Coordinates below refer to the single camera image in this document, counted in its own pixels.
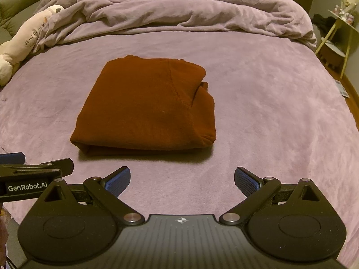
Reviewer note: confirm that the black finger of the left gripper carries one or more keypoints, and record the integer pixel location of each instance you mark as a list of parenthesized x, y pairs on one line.
[(57, 168), (17, 158)]

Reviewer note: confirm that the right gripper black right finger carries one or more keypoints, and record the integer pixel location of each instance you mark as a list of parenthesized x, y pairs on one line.
[(271, 202)]

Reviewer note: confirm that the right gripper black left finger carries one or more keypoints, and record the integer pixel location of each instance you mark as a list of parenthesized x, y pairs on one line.
[(93, 203)]

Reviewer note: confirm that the rust red knit sweater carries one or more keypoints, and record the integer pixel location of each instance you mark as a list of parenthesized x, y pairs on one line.
[(146, 105)]

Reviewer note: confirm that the cream long plush toy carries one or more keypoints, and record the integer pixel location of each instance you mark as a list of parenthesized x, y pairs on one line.
[(15, 51)]

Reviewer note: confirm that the green sofa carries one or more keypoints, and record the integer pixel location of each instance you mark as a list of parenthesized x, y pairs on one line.
[(13, 14)]

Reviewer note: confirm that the crumpled purple duvet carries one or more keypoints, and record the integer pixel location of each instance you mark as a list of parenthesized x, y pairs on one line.
[(80, 20)]

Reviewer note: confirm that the yellow side table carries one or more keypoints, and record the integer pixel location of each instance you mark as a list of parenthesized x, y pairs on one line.
[(335, 47)]

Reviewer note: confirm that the wrapped bouquet on table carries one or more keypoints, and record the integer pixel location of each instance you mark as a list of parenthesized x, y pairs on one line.
[(346, 10)]

